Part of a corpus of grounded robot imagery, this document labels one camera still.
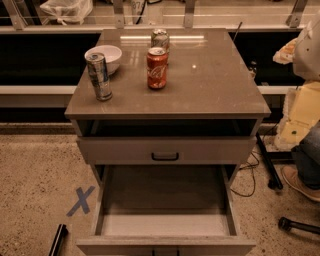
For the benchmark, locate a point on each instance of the silver blue redbull can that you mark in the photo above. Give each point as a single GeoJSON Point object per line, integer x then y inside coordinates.
{"type": "Point", "coordinates": [98, 75]}

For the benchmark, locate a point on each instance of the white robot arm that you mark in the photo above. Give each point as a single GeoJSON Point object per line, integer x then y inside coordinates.
{"type": "Point", "coordinates": [306, 61]}

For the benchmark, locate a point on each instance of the grey drawer cabinet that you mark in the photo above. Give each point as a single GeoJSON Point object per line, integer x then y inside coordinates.
{"type": "Point", "coordinates": [209, 93]}

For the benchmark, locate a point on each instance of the closed upper drawer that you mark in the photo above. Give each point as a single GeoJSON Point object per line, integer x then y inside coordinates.
{"type": "Point", "coordinates": [192, 151]}

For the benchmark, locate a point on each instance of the red coca-cola can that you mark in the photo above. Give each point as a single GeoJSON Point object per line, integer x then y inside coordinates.
{"type": "Point", "coordinates": [157, 58]}

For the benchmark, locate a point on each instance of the open middle drawer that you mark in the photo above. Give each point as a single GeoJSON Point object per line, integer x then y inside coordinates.
{"type": "Point", "coordinates": [165, 211]}

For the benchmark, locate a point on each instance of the silver green soda can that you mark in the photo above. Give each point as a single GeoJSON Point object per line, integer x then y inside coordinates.
{"type": "Point", "coordinates": [160, 38]}

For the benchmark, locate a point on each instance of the white ceramic bowl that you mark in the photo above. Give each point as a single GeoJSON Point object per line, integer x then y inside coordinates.
{"type": "Point", "coordinates": [112, 55]}

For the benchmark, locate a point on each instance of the blue tape cross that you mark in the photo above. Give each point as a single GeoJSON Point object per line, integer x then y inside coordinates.
{"type": "Point", "coordinates": [82, 201]}

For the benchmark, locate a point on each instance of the black leaning pole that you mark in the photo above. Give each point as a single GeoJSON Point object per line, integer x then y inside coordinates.
{"type": "Point", "coordinates": [274, 181]}

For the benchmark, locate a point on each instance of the person's brown shoe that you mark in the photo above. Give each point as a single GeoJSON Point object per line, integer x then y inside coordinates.
{"type": "Point", "coordinates": [290, 175]}

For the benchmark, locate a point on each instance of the black bar on floor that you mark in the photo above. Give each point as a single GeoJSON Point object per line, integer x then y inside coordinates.
{"type": "Point", "coordinates": [60, 235]}

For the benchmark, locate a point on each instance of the yellow foam block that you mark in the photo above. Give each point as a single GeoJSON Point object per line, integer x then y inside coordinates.
{"type": "Point", "coordinates": [301, 112]}

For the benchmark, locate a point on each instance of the person's jeans leg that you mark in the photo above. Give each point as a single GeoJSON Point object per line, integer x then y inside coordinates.
{"type": "Point", "coordinates": [307, 158]}

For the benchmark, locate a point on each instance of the white plastic bag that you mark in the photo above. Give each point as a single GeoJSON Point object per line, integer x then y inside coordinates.
{"type": "Point", "coordinates": [68, 11]}

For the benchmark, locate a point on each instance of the black tripod leg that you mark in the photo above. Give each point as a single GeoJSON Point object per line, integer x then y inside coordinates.
{"type": "Point", "coordinates": [287, 224]}

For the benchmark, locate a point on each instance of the black drawer handle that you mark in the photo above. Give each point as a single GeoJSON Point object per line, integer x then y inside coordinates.
{"type": "Point", "coordinates": [164, 156]}

